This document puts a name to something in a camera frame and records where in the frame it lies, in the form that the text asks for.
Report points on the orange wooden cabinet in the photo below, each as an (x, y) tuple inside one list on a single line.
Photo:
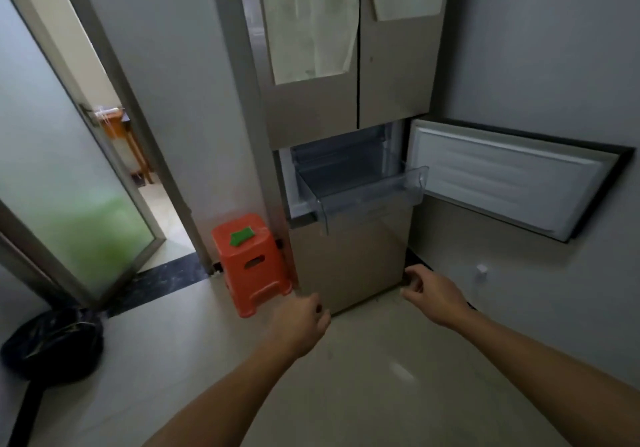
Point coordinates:
[(125, 134)]

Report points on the person's left forearm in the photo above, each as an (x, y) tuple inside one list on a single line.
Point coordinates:
[(225, 401)]

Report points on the small white wall socket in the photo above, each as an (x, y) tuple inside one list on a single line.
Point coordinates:
[(481, 270)]

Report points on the person's left hand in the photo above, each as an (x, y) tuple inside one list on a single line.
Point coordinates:
[(300, 324)]

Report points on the fridge compartment door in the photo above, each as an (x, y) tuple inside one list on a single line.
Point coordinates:
[(510, 176)]

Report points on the green cloth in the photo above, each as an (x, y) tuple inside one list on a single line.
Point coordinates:
[(242, 235)]

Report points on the orange plastic stool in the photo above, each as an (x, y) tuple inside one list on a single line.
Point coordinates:
[(250, 271)]

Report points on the person's right hand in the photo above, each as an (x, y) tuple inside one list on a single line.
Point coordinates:
[(440, 296)]

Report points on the clear fridge drawer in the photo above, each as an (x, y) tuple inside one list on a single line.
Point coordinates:
[(370, 196)]

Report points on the person's right forearm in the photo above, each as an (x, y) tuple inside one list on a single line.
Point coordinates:
[(550, 381)]

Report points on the wide paper sheet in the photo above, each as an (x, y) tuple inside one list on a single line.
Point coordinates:
[(310, 36)]

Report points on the frosted glass door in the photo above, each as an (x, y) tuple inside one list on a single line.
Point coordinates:
[(100, 36), (60, 171)]

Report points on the beige refrigerator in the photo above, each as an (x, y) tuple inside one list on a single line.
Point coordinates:
[(350, 261)]

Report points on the black trash bag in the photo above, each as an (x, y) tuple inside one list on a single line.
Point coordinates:
[(52, 344)]

